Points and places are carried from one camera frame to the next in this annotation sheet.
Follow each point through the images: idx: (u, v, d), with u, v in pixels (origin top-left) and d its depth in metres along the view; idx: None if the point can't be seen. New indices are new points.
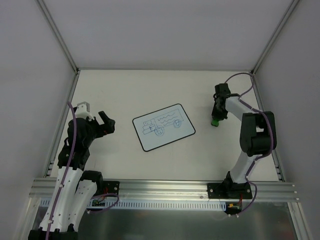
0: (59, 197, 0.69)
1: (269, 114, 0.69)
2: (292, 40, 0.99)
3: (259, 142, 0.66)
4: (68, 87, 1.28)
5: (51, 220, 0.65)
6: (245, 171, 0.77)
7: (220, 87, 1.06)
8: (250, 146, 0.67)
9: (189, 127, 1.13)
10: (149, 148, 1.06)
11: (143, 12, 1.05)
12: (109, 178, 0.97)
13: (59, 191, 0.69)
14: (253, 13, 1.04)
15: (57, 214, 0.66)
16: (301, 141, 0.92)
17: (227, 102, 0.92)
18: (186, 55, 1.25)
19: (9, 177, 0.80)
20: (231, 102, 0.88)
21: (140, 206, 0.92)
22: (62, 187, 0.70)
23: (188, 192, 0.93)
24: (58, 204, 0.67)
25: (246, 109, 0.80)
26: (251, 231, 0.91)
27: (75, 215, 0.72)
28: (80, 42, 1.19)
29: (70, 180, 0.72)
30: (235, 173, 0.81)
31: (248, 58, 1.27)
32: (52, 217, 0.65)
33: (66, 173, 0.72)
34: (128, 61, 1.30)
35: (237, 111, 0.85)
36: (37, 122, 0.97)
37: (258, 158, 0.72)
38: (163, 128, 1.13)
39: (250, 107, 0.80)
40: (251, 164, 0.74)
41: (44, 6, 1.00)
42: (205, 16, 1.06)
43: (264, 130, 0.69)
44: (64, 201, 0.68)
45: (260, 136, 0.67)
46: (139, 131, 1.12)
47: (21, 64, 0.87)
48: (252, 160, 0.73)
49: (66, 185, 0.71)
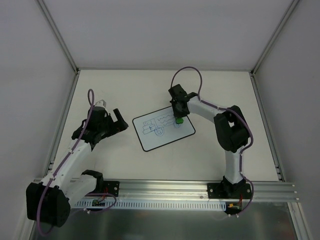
0: (67, 159, 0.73)
1: (235, 108, 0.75)
2: (292, 39, 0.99)
3: (239, 136, 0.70)
4: (68, 87, 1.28)
5: (53, 177, 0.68)
6: (237, 167, 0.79)
7: (175, 91, 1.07)
8: (231, 143, 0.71)
9: (189, 126, 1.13)
10: (149, 148, 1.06)
11: (143, 11, 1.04)
12: (109, 178, 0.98)
13: (68, 155, 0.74)
14: (253, 13, 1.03)
15: (61, 174, 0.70)
16: (301, 142, 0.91)
17: (191, 105, 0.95)
18: (186, 55, 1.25)
19: (9, 177, 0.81)
20: (196, 105, 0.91)
21: (140, 206, 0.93)
22: (71, 153, 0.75)
23: (188, 192, 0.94)
24: (64, 165, 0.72)
25: (213, 110, 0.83)
26: (250, 231, 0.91)
27: (72, 193, 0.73)
28: (80, 42, 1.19)
29: (79, 150, 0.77)
30: (230, 172, 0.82)
31: (248, 57, 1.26)
32: (55, 175, 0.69)
33: (77, 144, 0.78)
34: (128, 61, 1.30)
35: (205, 113, 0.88)
36: (37, 122, 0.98)
37: (242, 150, 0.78)
38: (163, 128, 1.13)
39: (215, 107, 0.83)
40: (239, 158, 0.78)
41: (43, 6, 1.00)
42: (204, 15, 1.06)
43: (236, 123, 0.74)
44: (70, 165, 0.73)
45: (235, 131, 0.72)
46: (139, 131, 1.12)
47: (21, 65, 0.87)
48: (239, 154, 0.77)
49: (75, 153, 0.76)
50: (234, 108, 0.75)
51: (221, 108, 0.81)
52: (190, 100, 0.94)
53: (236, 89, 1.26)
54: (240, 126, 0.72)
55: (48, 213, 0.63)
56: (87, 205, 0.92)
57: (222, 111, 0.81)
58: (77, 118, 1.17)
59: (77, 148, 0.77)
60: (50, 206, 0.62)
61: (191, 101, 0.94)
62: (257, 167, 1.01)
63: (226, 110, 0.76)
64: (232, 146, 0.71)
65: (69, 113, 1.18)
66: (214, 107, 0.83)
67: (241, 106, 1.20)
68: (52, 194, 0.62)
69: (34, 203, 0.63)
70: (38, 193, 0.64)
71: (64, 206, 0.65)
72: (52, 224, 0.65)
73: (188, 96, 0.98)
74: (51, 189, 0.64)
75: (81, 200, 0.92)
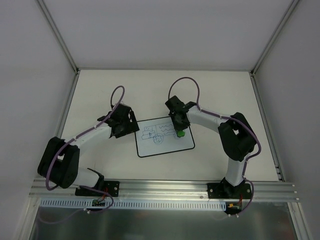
0: (89, 131, 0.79)
1: (239, 115, 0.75)
2: (292, 39, 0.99)
3: (245, 144, 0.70)
4: (68, 87, 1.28)
5: (75, 138, 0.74)
6: (241, 173, 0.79)
7: (172, 102, 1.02)
8: (239, 151, 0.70)
9: (190, 140, 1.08)
10: (143, 154, 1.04)
11: (143, 11, 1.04)
12: (111, 178, 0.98)
13: (91, 129, 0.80)
14: (252, 13, 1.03)
15: (81, 139, 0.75)
16: (302, 141, 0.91)
17: (192, 116, 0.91)
18: (185, 55, 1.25)
19: (9, 177, 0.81)
20: (197, 116, 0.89)
21: (140, 206, 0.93)
22: (94, 128, 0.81)
23: (188, 192, 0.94)
24: (86, 134, 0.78)
25: (216, 119, 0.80)
26: (251, 231, 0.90)
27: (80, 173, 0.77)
28: (81, 42, 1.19)
29: (102, 129, 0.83)
30: (232, 177, 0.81)
31: (248, 58, 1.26)
32: (77, 138, 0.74)
33: (102, 123, 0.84)
34: (128, 61, 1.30)
35: (208, 123, 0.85)
36: (37, 122, 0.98)
37: (248, 158, 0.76)
38: (162, 137, 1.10)
39: (218, 116, 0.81)
40: (244, 165, 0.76)
41: (43, 6, 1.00)
42: (204, 15, 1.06)
43: (241, 131, 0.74)
44: (91, 137, 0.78)
45: (242, 139, 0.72)
46: (138, 135, 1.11)
47: (21, 65, 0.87)
48: (244, 161, 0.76)
49: (98, 129, 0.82)
50: (237, 116, 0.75)
51: (225, 117, 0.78)
52: (191, 111, 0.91)
53: (236, 89, 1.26)
54: (246, 134, 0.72)
55: (59, 169, 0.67)
56: (87, 205, 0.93)
57: (224, 120, 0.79)
58: (77, 118, 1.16)
59: (101, 126, 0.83)
60: (64, 161, 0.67)
61: (191, 111, 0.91)
62: (257, 167, 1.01)
63: (229, 118, 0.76)
64: (240, 155, 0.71)
65: (69, 113, 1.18)
66: (217, 116, 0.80)
67: (241, 106, 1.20)
68: (70, 152, 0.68)
69: (49, 156, 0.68)
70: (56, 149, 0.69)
71: (73, 170, 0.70)
72: (57, 184, 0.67)
73: (186, 107, 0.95)
74: (70, 146, 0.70)
75: (82, 200, 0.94)
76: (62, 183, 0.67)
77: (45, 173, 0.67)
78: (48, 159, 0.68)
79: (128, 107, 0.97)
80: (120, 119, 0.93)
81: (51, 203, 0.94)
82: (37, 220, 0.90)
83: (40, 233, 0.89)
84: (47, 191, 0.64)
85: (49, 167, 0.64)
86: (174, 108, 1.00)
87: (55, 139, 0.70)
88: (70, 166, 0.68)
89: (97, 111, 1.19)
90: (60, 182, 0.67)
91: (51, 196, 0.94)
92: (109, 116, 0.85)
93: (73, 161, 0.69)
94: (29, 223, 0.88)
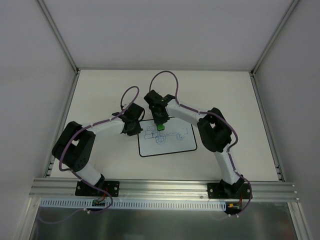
0: (103, 122, 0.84)
1: (215, 110, 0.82)
2: (292, 39, 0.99)
3: (222, 135, 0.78)
4: (68, 87, 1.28)
5: (92, 125, 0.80)
6: (230, 167, 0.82)
7: (150, 96, 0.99)
8: (216, 143, 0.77)
9: (192, 141, 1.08)
10: (145, 153, 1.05)
11: (143, 11, 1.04)
12: (111, 178, 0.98)
13: (106, 121, 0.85)
14: (252, 13, 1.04)
15: (96, 128, 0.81)
16: (302, 141, 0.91)
17: (171, 110, 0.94)
18: (185, 55, 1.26)
19: (9, 176, 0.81)
20: (176, 110, 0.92)
21: (140, 206, 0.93)
22: (109, 120, 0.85)
23: (188, 192, 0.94)
24: (100, 124, 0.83)
25: (195, 114, 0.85)
26: (251, 231, 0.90)
27: (82, 171, 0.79)
28: (81, 42, 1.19)
29: (115, 122, 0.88)
30: (226, 174, 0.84)
31: (248, 58, 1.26)
32: (93, 126, 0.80)
33: (115, 118, 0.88)
34: (128, 61, 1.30)
35: (186, 117, 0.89)
36: (36, 121, 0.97)
37: (229, 149, 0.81)
38: (166, 137, 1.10)
39: (196, 111, 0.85)
40: (229, 157, 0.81)
41: (44, 6, 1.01)
42: (204, 16, 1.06)
43: (217, 124, 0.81)
44: (104, 128, 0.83)
45: (219, 132, 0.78)
46: (142, 135, 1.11)
47: (22, 65, 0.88)
48: (226, 152, 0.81)
49: (112, 122, 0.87)
50: (214, 111, 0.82)
51: (202, 112, 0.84)
52: (169, 105, 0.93)
53: (236, 90, 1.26)
54: (222, 127, 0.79)
55: (73, 151, 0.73)
56: (87, 205, 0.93)
57: (203, 115, 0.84)
58: (77, 118, 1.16)
59: (115, 120, 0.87)
60: (79, 145, 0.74)
61: (170, 105, 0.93)
62: (257, 167, 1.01)
63: (207, 114, 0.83)
64: (218, 147, 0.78)
65: (69, 113, 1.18)
66: (195, 111, 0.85)
67: (241, 106, 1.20)
68: (84, 140, 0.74)
69: (67, 137, 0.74)
70: (73, 133, 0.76)
71: (85, 155, 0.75)
72: (69, 168, 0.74)
73: (165, 100, 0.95)
74: (85, 132, 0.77)
75: (82, 200, 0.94)
76: (74, 164, 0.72)
77: (58, 155, 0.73)
78: (64, 141, 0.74)
79: (141, 107, 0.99)
80: (133, 117, 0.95)
81: (51, 203, 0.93)
82: (36, 221, 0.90)
83: (40, 233, 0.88)
84: (60, 169, 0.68)
85: (66, 147, 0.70)
86: (153, 102, 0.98)
87: (74, 123, 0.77)
88: (84, 151, 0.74)
89: (97, 111, 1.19)
90: (73, 164, 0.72)
91: (52, 196, 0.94)
92: (122, 113, 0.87)
93: (87, 146, 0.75)
94: (29, 223, 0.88)
